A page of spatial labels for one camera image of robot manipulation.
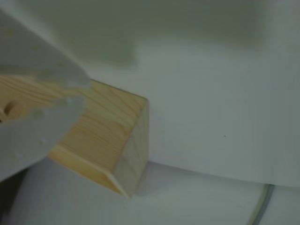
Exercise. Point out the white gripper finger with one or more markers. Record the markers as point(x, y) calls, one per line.
point(35, 56)
point(30, 140)

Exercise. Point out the light wooden box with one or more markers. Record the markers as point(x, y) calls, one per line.
point(110, 131)

